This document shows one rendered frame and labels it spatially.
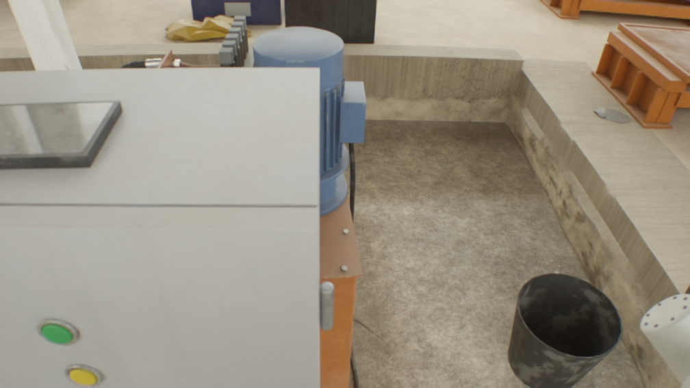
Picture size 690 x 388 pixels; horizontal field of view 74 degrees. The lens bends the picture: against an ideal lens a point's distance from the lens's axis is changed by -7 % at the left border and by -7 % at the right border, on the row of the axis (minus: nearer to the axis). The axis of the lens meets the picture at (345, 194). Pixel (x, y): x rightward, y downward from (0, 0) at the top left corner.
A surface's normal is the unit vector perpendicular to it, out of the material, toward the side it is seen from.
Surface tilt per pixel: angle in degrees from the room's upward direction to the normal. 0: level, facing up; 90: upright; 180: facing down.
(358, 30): 90
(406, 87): 90
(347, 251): 0
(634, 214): 0
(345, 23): 90
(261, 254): 90
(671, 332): 73
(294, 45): 0
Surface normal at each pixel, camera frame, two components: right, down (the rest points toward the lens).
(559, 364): -0.35, 0.69
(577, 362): -0.10, 0.73
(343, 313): 0.11, 0.62
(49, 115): 0.04, -0.78
